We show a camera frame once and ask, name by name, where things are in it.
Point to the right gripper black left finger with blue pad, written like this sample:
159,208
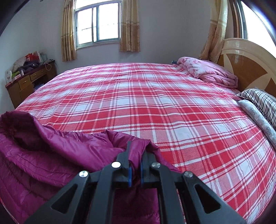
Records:
88,197

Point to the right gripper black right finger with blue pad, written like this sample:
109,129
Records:
184,198

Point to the magenta puffer down jacket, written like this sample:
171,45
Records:
37,161

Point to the red white plaid bed sheet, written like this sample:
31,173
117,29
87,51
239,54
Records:
197,126

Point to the grey floral pillow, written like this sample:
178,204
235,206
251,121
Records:
251,110

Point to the pink folded quilt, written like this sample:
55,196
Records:
208,72

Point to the striped pillow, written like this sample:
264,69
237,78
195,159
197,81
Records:
263,101

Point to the wooden desk with drawers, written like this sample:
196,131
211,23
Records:
24,86

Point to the yellow curtain near headboard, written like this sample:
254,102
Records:
218,23

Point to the wooden bed headboard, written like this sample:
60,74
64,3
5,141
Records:
252,64

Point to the clutter pile on desk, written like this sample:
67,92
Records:
26,64

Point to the right yellow curtain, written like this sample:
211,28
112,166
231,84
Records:
130,33

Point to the left yellow curtain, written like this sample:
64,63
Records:
68,47

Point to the side window by headboard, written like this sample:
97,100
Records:
250,23

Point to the window with metal frame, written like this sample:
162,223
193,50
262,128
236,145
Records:
97,22

